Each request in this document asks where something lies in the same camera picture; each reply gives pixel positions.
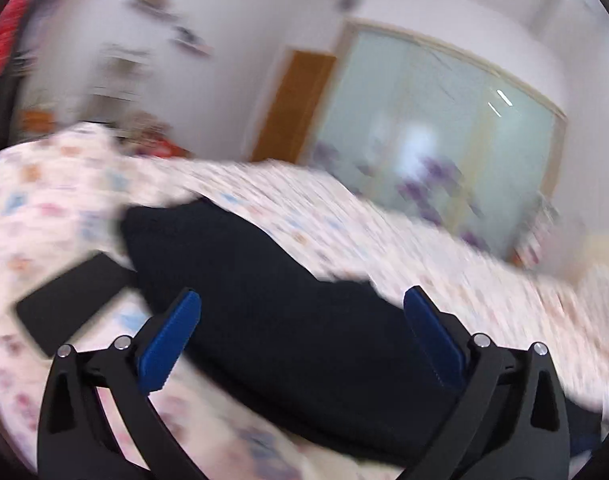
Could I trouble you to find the black pants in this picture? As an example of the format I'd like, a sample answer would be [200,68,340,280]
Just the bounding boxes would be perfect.
[119,198,458,466]

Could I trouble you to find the black smartphone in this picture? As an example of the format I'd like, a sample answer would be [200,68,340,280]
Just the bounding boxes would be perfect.
[15,252,135,358]

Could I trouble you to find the clear tube of plush toys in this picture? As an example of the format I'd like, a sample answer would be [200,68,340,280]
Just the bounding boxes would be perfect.
[513,193,560,270]

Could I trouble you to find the glass sliding wardrobe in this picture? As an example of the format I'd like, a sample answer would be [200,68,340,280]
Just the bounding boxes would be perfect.
[304,26,566,259]

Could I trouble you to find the pink clutter pile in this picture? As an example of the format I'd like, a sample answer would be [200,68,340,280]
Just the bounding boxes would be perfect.
[117,110,192,158]

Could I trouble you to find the wooden door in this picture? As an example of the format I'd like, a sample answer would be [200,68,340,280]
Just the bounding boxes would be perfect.
[250,50,337,164]

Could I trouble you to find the white shelf rack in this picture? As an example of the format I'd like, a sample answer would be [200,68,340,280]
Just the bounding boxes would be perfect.
[83,44,150,126]

